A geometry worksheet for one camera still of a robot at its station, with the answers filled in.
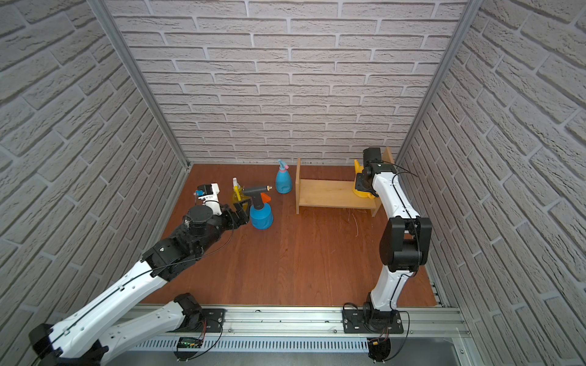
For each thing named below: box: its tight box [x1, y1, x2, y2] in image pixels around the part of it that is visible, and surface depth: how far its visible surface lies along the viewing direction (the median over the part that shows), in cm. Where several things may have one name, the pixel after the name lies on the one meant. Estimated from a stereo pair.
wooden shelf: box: [295, 146, 395, 218], surface depth 100 cm
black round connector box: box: [367, 337, 392, 363], surface depth 72 cm
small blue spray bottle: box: [275, 158, 293, 195], surface depth 103 cm
